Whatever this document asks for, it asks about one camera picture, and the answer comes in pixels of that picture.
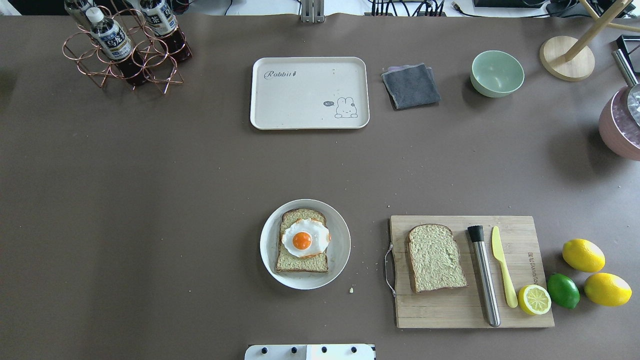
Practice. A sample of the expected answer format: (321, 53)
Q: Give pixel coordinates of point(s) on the bread slice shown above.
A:
(289, 263)
(434, 259)

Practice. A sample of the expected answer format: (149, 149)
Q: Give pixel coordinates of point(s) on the cream rabbit tray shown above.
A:
(309, 93)

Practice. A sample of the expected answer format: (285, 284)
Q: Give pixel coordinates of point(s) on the white round plate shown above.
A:
(338, 251)

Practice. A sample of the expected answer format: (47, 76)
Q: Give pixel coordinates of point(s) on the grey folded cloth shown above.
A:
(411, 85)

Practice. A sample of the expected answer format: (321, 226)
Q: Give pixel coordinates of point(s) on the steel muddler black tip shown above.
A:
(476, 234)

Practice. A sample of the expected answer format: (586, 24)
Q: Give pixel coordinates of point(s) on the bamboo cutting board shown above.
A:
(462, 308)

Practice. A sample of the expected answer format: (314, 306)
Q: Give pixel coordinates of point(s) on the mint green bowl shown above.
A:
(496, 74)

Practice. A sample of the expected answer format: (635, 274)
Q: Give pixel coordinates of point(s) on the yellow plastic knife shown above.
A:
(511, 297)

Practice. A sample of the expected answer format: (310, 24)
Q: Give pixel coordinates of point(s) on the right tea bottle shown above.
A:
(162, 20)

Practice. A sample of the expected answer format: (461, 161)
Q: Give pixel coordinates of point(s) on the tea bottle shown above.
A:
(77, 10)
(162, 20)
(117, 46)

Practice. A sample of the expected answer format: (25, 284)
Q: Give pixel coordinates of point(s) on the half lemon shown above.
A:
(534, 300)

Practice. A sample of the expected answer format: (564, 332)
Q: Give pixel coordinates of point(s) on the front tea bottle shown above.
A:
(117, 46)

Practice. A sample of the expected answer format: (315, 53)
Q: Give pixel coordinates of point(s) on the green lime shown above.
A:
(563, 291)

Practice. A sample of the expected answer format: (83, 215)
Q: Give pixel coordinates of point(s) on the wooden mug stand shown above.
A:
(571, 59)

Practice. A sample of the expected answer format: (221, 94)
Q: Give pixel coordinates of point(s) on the upper whole lemon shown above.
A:
(583, 255)

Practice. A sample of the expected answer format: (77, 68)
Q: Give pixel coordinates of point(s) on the whole lemon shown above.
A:
(607, 289)
(583, 255)

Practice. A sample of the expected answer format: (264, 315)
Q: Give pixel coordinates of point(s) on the left tea bottle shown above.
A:
(77, 10)

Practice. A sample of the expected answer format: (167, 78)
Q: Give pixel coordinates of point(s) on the pink ice bucket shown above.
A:
(618, 129)

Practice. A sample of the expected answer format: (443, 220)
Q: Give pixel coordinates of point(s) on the lower whole lemon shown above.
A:
(607, 289)

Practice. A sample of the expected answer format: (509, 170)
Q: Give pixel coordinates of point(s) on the steel ice scoop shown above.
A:
(631, 95)

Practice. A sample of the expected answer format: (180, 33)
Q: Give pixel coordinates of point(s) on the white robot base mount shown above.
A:
(331, 351)

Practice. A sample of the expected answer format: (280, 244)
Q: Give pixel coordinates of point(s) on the copper wire bottle rack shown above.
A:
(159, 67)

